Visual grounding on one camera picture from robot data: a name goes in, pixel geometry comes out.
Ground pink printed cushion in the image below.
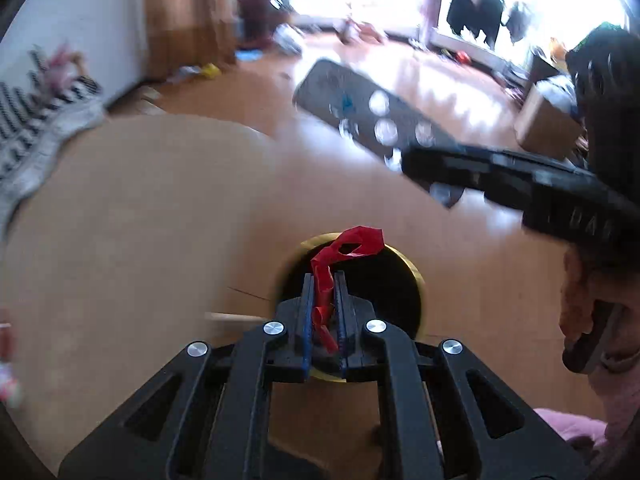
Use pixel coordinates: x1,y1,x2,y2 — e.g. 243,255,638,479
42,42,88,86

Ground pink clothing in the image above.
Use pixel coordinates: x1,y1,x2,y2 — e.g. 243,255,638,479
535,360,640,480

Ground small dark hanging garment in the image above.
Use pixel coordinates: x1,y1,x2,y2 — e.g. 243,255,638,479
505,2,533,43

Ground red wrapper strip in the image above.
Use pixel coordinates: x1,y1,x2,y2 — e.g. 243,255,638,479
310,226,386,352

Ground white bag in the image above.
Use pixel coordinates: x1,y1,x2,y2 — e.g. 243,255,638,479
272,25,303,56

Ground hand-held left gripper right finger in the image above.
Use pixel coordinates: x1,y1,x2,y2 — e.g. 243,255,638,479
334,271,588,480

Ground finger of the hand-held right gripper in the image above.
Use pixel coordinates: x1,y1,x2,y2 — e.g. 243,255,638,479
402,145,538,211

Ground potted plant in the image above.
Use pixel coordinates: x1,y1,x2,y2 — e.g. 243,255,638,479
235,0,321,46

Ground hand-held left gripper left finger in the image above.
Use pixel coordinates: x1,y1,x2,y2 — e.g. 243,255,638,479
59,272,316,480

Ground brown curtain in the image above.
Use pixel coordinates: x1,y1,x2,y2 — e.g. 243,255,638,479
144,0,238,81

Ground dark rug with white circles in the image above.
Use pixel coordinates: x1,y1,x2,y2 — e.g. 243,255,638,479
292,57,466,211

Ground black white striped blanket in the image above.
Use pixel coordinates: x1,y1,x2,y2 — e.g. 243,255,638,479
0,50,108,231

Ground pink hanging garment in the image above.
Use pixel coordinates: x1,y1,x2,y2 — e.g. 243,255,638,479
417,0,448,48

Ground black bin with gold rim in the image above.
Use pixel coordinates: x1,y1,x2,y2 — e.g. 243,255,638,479
277,232,426,386

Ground dark hanging clothes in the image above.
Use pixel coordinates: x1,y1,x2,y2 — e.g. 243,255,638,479
445,0,506,51

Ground cardboard box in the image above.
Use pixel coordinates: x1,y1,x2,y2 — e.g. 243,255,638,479
515,82,583,161

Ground person's right hand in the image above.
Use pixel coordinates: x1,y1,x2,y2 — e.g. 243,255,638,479
559,250,640,376

